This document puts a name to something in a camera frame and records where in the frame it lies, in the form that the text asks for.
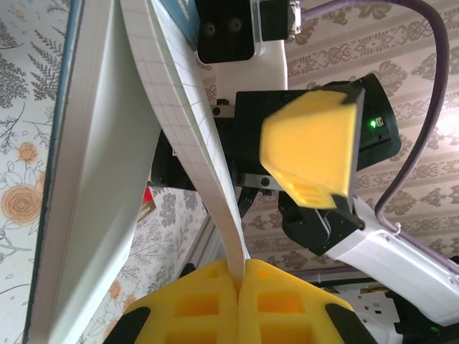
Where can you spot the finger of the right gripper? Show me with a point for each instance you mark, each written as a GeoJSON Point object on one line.
{"type": "Point", "coordinates": [308, 150]}

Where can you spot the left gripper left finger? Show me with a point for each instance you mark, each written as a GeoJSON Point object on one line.
{"type": "Point", "coordinates": [186, 315]}

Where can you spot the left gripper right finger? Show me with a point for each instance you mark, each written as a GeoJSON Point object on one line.
{"type": "Point", "coordinates": [294, 315]}

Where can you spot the red booklet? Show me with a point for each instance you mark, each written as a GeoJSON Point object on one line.
{"type": "Point", "coordinates": [147, 204]}

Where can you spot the white notebook blue cover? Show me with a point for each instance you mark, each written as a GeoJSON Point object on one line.
{"type": "Point", "coordinates": [107, 143]}

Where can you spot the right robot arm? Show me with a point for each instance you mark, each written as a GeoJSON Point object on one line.
{"type": "Point", "coordinates": [394, 258]}

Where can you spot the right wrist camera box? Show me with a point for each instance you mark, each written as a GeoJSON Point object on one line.
{"type": "Point", "coordinates": [229, 32]}

